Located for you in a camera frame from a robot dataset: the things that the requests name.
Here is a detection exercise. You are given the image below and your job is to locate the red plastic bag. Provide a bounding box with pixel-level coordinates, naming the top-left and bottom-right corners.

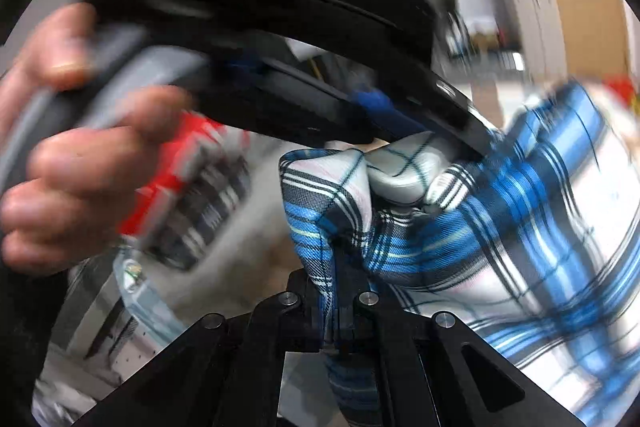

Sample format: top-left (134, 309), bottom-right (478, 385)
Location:
top-left (602, 77), bottom-right (636, 100)

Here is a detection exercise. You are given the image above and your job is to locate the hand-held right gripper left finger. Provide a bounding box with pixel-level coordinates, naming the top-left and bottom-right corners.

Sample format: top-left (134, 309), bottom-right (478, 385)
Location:
top-left (75, 272), bottom-right (326, 427)

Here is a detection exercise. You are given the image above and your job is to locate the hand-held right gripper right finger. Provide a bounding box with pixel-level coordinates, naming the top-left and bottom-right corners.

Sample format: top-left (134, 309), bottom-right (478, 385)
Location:
top-left (335, 247), bottom-right (586, 427)

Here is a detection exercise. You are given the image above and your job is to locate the white cabinet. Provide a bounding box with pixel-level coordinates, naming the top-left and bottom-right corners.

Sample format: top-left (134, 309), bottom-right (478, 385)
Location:
top-left (502, 0), bottom-right (566, 82)

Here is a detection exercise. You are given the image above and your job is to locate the blue white plaid shirt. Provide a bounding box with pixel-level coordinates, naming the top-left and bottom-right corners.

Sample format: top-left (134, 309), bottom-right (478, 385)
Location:
top-left (277, 79), bottom-right (640, 427)

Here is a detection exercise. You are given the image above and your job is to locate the person's left hand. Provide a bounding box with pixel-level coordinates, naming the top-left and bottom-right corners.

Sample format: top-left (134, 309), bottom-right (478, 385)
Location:
top-left (0, 2), bottom-right (196, 275)

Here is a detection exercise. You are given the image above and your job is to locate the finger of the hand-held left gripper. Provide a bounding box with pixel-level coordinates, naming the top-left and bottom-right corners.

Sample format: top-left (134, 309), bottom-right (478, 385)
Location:
top-left (350, 67), bottom-right (501, 160)
top-left (200, 57), bottom-right (378, 145)

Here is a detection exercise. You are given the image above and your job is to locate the red grey plaid blanket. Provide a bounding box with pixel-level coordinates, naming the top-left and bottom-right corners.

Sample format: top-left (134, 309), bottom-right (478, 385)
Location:
top-left (117, 112), bottom-right (253, 273)

